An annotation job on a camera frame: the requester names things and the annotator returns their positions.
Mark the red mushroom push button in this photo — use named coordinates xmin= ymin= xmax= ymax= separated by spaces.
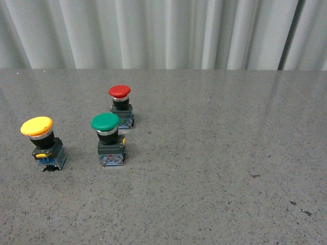
xmin=108 ymin=85 xmax=134 ymax=129

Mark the green mushroom push button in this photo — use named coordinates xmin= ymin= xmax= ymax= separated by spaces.
xmin=91 ymin=113 xmax=126 ymax=166

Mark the yellow mushroom push button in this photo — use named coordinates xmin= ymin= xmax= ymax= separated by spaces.
xmin=20 ymin=116 xmax=67 ymax=171

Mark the white pleated curtain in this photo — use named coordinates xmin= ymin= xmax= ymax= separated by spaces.
xmin=1 ymin=1 xmax=326 ymax=70

